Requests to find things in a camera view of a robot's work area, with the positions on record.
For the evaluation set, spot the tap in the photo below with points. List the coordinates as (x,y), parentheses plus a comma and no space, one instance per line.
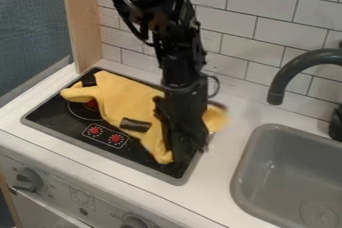
(298,72)

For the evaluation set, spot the yellow cloth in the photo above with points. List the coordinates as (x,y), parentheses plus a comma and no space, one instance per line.
(120,98)

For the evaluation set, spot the toy sink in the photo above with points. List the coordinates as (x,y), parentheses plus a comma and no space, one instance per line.
(289,178)

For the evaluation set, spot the toy stove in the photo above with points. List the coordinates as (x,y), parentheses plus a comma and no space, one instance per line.
(75,118)

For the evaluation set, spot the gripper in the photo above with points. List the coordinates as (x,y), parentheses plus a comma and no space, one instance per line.
(183,118)

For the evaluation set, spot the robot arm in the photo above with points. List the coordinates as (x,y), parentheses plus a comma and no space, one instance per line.
(169,22)

